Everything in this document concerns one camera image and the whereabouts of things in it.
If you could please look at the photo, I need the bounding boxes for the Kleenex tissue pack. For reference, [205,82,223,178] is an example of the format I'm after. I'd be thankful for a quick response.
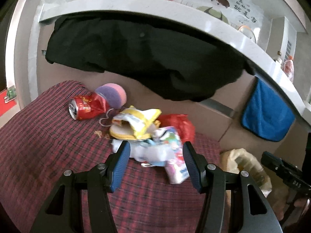
[152,126,189,184]

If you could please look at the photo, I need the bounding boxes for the white blue mask tissue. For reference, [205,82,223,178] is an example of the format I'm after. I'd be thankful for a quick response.
[111,138,171,167]

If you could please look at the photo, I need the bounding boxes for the red plastic bag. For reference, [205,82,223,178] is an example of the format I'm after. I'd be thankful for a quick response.
[157,114,195,144]

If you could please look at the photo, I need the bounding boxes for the yellow snack wrapper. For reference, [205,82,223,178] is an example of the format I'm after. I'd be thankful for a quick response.
[109,106,162,140]

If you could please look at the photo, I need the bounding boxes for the pink purple sponge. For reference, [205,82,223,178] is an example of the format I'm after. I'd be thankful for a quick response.
[95,83,127,109]

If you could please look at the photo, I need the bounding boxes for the crushed red can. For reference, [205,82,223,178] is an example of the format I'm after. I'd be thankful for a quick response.
[69,92,110,120]

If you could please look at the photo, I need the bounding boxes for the blue hanging towel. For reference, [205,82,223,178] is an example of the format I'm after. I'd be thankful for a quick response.
[240,78,295,142]

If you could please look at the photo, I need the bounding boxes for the red plaid tablecloth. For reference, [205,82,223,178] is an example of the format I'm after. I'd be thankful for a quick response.
[0,80,231,233]

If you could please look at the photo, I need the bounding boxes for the black hanging cloth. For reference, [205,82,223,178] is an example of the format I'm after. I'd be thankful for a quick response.
[45,12,255,102]

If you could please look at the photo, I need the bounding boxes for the red wrapped bottle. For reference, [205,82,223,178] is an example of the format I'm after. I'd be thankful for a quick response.
[283,56,294,82]

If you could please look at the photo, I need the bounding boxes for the round wooden rimmed lid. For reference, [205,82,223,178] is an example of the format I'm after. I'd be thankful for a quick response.
[238,25,257,43]

